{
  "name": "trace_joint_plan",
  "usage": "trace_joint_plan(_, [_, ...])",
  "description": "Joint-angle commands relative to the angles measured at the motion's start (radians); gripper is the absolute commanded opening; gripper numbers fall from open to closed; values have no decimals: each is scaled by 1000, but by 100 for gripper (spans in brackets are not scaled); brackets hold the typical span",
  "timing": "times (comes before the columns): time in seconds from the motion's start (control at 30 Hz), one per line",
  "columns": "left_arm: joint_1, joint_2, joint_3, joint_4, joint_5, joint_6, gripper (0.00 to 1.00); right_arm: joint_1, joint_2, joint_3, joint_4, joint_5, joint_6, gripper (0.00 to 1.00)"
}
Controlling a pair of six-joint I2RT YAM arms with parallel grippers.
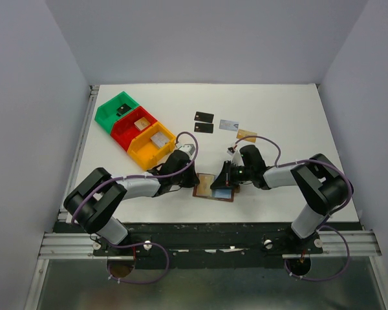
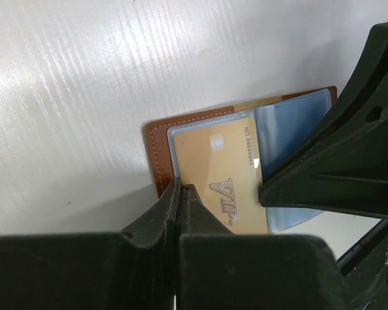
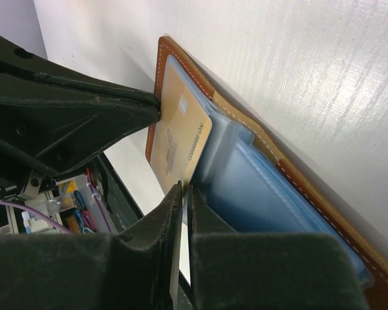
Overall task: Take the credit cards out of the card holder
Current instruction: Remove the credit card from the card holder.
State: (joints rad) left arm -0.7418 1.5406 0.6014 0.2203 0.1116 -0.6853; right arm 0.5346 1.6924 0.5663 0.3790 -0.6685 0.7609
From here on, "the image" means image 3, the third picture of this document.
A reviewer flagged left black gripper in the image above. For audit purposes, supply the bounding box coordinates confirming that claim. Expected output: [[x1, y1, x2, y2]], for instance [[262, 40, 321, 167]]
[[0, 36, 160, 200]]

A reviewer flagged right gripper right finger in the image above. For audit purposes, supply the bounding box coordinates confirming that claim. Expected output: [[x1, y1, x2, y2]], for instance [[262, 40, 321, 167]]
[[187, 187, 368, 309]]

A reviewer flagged brown leather card holder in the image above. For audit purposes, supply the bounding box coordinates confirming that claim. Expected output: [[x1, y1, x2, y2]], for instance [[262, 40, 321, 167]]
[[155, 36, 388, 309]]

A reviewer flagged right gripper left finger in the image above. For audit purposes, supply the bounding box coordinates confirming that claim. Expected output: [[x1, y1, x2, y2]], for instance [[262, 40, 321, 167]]
[[0, 183, 182, 309]]

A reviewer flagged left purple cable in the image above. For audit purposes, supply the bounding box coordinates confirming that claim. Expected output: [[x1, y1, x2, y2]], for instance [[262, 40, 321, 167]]
[[0, 180, 113, 235]]

